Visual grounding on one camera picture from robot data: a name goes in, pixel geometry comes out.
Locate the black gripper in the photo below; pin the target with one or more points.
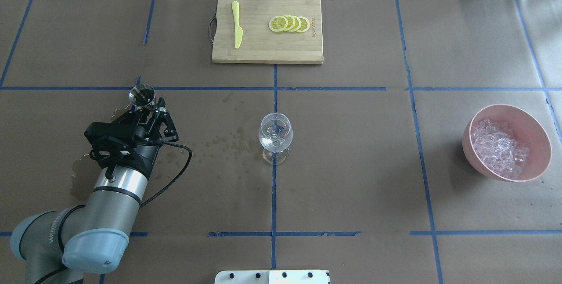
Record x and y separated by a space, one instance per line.
145 154

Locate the back lemon slice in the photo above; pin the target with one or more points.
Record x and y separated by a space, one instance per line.
304 24

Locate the lemon slice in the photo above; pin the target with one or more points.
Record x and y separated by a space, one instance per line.
296 24
289 22
278 24
304 24

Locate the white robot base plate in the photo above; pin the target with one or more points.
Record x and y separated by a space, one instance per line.
273 277

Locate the pile of clear ice cubes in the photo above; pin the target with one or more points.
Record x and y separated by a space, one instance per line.
496 146

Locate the front lemon slice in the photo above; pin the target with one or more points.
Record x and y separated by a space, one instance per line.
278 24

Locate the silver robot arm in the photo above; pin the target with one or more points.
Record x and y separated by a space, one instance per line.
60 247

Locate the pink bowl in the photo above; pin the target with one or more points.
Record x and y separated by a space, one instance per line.
526 130

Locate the bamboo cutting board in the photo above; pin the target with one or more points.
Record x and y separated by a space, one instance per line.
262 46

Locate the clear wine glass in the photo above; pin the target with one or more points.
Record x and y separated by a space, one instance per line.
275 136

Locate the yellow plastic knife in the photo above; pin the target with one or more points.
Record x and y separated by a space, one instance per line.
238 30

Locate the steel double jigger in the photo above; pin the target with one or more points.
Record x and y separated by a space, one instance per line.
142 95

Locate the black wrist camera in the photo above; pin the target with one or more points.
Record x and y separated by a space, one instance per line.
113 137

